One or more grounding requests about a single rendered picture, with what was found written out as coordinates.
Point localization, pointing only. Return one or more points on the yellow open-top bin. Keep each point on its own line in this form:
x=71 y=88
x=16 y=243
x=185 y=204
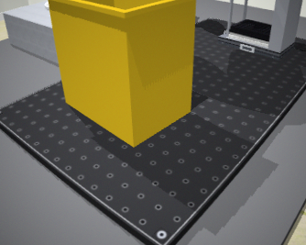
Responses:
x=129 y=69

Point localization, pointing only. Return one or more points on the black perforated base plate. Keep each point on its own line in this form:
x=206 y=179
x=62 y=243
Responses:
x=158 y=189

